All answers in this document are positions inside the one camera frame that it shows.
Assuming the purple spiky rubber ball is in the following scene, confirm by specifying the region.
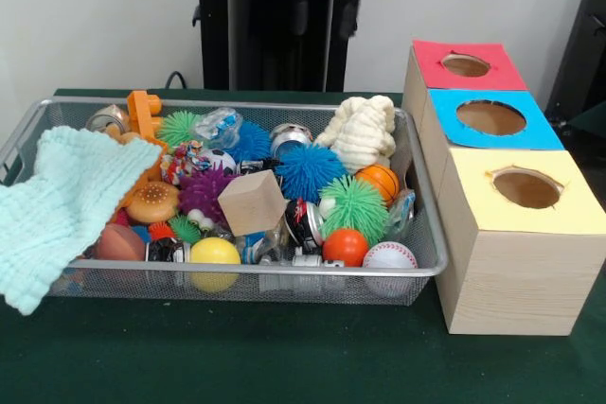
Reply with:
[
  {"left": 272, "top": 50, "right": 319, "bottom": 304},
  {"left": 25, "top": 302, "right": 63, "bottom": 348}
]
[{"left": 178, "top": 162, "right": 238, "bottom": 223}]

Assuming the black cable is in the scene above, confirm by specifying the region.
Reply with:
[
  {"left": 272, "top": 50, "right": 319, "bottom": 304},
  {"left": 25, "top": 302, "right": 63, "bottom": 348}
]
[{"left": 165, "top": 70, "right": 201, "bottom": 90}]

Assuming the wooden box with three holes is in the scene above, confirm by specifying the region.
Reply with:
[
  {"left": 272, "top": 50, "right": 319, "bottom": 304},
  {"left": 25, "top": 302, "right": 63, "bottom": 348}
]
[{"left": 401, "top": 39, "right": 606, "bottom": 337}]

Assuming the plain yellow ball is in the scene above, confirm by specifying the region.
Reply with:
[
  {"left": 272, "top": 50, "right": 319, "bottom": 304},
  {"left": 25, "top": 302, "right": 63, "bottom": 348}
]
[{"left": 189, "top": 237, "right": 241, "bottom": 266}]

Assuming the small white baseball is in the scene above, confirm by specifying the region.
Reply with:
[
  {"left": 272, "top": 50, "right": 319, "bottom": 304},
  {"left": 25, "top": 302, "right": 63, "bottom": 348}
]
[{"left": 362, "top": 241, "right": 419, "bottom": 271}]

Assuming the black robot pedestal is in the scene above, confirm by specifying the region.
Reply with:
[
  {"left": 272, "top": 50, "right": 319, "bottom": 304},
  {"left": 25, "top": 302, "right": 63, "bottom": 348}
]
[{"left": 182, "top": 0, "right": 383, "bottom": 93}]

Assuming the multicoloured rope toy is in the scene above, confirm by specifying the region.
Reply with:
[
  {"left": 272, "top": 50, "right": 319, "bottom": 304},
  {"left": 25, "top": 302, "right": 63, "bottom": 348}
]
[{"left": 160, "top": 141, "right": 214, "bottom": 185}]

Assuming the small orange basketball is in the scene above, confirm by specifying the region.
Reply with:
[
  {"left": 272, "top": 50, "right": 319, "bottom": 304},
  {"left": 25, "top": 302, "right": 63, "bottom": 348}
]
[{"left": 355, "top": 165, "right": 401, "bottom": 209}]

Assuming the plain orange ball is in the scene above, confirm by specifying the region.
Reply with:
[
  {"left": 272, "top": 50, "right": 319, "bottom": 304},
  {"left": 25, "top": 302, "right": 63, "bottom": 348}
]
[{"left": 322, "top": 227, "right": 369, "bottom": 268}]

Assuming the mint green knitted cloth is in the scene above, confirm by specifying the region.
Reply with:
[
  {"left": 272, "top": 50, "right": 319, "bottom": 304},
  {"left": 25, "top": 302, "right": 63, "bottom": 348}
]
[{"left": 0, "top": 125, "right": 165, "bottom": 318}]

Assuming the blue spiky rubber ball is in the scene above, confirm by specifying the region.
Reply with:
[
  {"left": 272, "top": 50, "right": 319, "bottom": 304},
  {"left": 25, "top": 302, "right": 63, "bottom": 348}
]
[{"left": 274, "top": 143, "right": 349, "bottom": 204}]

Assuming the cream knitted cloth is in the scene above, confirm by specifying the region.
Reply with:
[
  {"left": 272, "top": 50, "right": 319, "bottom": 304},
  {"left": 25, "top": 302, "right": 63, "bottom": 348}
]
[{"left": 314, "top": 95, "right": 398, "bottom": 174}]

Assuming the green spiky rubber ball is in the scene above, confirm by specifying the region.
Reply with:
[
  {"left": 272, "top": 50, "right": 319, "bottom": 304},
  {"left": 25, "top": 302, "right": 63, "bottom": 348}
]
[{"left": 319, "top": 175, "right": 390, "bottom": 249}]

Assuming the plain wooden cube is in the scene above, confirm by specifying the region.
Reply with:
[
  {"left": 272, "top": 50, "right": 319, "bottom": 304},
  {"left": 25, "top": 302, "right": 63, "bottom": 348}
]
[{"left": 217, "top": 169, "right": 290, "bottom": 237}]

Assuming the dark green side table cloth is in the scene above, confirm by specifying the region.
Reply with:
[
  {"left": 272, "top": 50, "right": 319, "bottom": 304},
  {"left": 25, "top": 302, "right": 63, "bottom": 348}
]
[{"left": 565, "top": 103, "right": 606, "bottom": 140}]

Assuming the silver mesh bin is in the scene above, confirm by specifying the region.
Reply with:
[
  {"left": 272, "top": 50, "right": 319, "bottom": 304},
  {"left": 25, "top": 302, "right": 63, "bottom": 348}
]
[{"left": 0, "top": 96, "right": 449, "bottom": 307}]

